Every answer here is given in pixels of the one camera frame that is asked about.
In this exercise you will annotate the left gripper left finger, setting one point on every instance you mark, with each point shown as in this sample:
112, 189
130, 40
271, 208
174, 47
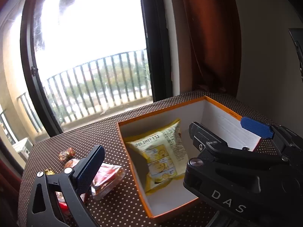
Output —
43, 206

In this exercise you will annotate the clear red snack pack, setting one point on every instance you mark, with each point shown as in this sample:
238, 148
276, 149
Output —
108, 176

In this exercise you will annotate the dark red curtain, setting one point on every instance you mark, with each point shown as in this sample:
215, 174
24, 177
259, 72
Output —
215, 35

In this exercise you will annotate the brown polka dot tablecloth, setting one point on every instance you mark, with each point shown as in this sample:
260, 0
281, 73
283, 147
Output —
130, 183

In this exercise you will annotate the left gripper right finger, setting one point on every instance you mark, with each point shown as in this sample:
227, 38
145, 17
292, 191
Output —
246, 188

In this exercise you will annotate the pale yellow chip bag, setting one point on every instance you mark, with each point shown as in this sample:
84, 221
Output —
164, 153

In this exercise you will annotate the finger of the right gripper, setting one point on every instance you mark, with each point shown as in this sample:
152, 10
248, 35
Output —
286, 142

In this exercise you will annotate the orange cardboard box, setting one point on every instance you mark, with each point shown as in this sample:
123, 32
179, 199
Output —
172, 198

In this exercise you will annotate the black sliding door frame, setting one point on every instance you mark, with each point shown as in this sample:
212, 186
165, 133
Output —
52, 42

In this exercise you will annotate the white air conditioner unit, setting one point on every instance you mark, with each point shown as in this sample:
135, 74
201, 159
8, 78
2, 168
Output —
23, 148

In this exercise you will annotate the small red candy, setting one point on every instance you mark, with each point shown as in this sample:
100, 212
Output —
66, 154

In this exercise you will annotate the balcony metal railing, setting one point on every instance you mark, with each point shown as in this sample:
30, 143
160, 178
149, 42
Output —
99, 86

